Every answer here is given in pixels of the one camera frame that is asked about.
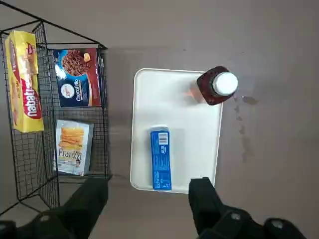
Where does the white plastic tray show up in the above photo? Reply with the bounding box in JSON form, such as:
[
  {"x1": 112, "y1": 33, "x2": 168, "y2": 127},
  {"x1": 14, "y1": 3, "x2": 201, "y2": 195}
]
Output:
[{"x1": 130, "y1": 68, "x2": 224, "y2": 195}]

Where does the yellow Nabati wafer box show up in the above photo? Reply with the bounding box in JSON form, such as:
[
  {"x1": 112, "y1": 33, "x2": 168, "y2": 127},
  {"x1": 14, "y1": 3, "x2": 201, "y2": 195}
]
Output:
[{"x1": 4, "y1": 30, "x2": 45, "y2": 133}]

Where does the black wire shelf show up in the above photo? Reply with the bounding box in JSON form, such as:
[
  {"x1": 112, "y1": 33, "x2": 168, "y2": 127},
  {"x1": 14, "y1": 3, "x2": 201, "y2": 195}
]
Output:
[{"x1": 0, "y1": 0, "x2": 113, "y2": 218}]

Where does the blue Oreo cookie box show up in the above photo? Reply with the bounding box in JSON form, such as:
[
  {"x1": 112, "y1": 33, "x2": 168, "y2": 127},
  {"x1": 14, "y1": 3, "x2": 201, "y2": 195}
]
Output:
[{"x1": 150, "y1": 125, "x2": 172, "y2": 192}]

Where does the blue brown Chocofello box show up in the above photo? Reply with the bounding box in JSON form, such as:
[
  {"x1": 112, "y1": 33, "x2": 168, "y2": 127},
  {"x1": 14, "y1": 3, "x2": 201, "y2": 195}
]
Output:
[{"x1": 53, "y1": 48, "x2": 102, "y2": 108}]

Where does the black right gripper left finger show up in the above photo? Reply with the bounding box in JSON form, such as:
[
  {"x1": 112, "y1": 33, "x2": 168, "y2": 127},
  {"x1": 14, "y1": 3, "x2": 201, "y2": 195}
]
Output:
[{"x1": 0, "y1": 177, "x2": 110, "y2": 239}]

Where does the white Franzzi cracker box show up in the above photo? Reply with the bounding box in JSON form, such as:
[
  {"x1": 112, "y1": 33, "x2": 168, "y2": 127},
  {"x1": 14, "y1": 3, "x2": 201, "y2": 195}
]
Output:
[{"x1": 54, "y1": 119, "x2": 95, "y2": 177}]

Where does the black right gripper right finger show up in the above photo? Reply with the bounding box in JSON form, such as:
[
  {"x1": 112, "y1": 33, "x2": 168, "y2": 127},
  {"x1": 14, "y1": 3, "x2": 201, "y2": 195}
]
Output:
[{"x1": 188, "y1": 176, "x2": 308, "y2": 239}]

